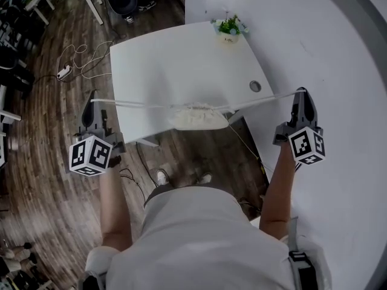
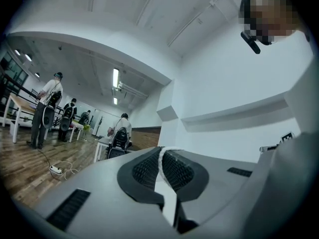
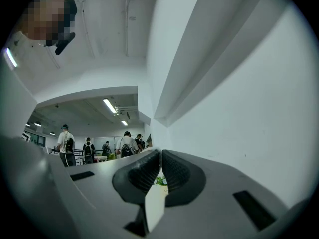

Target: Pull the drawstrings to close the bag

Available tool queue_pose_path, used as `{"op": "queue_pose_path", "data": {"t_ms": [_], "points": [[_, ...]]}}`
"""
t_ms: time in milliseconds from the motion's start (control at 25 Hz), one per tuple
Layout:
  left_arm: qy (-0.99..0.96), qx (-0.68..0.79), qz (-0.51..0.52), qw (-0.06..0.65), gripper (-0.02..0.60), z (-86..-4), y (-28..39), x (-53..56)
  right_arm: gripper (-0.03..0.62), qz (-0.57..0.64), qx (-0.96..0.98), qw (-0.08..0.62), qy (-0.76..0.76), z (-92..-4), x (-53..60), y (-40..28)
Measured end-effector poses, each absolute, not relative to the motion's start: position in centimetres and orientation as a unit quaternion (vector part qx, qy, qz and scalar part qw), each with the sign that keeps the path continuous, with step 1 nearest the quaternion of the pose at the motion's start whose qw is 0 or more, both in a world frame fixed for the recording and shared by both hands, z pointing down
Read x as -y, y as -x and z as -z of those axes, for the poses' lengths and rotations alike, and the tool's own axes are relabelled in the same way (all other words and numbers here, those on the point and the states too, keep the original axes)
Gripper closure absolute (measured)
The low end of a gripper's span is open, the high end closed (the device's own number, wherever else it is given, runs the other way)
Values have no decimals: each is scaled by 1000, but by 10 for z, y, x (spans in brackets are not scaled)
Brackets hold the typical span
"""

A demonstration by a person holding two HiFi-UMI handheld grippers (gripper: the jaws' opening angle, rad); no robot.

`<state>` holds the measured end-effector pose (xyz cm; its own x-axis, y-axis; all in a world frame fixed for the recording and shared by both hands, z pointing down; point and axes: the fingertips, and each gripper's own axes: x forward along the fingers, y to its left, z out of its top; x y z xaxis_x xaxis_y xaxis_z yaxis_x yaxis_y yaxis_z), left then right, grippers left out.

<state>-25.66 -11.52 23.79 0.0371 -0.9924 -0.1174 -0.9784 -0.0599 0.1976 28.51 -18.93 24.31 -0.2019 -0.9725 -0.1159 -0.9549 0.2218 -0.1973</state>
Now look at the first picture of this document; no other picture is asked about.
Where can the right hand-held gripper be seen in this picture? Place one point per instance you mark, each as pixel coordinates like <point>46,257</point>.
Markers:
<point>306,146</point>

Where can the white desk frame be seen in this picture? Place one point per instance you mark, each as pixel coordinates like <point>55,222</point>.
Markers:
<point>12,116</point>

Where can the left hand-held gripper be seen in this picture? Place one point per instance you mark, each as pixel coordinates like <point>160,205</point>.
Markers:
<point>90,156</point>

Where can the person's white shirt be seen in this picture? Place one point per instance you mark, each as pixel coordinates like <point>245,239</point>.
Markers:
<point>211,240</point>

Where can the person's dark trousers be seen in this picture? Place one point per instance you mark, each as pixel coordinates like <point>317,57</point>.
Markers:
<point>157,192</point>

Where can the person's left forearm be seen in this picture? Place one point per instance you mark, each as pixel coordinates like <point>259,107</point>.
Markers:
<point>115,213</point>

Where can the small potted green plant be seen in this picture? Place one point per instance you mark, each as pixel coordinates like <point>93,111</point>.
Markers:
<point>229,29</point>

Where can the white table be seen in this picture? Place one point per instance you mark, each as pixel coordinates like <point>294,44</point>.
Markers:
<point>169,71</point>

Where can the person's shoe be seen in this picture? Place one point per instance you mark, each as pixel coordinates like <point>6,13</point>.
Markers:
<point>162,177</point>
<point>129,19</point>
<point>205,178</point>
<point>147,5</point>

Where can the person's left hand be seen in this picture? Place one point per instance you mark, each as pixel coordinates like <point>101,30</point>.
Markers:
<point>115,162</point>

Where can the person's left shoe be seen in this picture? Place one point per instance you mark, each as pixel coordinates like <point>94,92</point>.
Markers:
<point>162,177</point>

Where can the person's right shoe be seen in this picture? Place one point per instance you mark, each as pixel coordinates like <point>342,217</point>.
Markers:
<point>205,178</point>

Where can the row of black office chairs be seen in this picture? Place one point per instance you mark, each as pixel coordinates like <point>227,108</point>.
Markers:
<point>13,56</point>

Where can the person's right forearm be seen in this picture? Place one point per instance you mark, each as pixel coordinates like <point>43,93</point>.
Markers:
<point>278,198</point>

